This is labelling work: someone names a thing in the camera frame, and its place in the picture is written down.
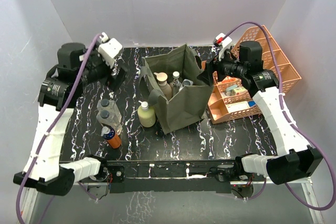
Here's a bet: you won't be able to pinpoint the purple cable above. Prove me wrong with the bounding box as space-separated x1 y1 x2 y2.
223 21 330 211
15 33 103 224

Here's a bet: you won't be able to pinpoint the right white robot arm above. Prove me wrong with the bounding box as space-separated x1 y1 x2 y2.
197 41 322 185

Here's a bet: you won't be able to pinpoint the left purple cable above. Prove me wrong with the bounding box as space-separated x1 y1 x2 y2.
15 33 103 224

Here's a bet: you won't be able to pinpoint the beige pump lotion bottle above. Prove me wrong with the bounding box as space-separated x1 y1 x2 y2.
154 72 172 101

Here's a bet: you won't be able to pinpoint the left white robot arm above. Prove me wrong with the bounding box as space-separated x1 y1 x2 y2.
13 38 127 196

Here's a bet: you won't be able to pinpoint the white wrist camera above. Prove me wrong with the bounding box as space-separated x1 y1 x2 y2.
98 32 123 69
213 33 232 61

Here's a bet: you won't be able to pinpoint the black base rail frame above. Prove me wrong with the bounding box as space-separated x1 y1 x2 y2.
76 158 266 196

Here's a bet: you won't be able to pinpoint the clear square bottle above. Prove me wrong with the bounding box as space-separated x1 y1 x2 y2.
97 99 122 121
97 110 122 135

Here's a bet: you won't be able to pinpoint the orange low basket tray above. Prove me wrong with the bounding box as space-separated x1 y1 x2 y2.
207 72 261 124

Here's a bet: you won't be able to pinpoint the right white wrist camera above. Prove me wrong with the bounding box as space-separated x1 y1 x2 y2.
213 33 232 61

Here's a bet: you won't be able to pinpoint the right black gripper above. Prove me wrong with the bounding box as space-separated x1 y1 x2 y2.
196 46 246 87

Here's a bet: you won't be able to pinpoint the white rectangular bottle black cap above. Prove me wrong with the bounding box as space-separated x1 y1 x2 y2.
179 79 193 91

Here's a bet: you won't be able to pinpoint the orange spray bottle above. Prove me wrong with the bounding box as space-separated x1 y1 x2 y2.
101 126 121 148

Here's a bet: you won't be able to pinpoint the clear square bottle near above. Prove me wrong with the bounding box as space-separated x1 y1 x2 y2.
97 110 122 135

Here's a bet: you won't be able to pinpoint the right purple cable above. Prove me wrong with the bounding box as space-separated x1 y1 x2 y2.
223 21 330 211

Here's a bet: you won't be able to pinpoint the clear square bottle far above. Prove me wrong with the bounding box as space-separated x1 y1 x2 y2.
97 99 122 121

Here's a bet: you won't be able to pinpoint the olive green canvas bag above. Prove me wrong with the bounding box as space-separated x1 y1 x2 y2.
139 44 214 134

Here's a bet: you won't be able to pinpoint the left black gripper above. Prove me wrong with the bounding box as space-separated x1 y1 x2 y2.
77 41 127 91

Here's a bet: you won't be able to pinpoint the orange tall file organizer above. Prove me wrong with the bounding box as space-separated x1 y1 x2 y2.
231 25 301 94

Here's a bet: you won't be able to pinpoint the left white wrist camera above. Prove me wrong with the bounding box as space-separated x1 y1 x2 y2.
98 32 123 69

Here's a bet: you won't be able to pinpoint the yellow-green pump soap bottle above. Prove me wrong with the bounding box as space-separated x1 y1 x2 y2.
137 101 156 127

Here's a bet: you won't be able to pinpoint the small boxes in tray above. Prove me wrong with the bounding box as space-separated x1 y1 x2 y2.
224 84 247 97

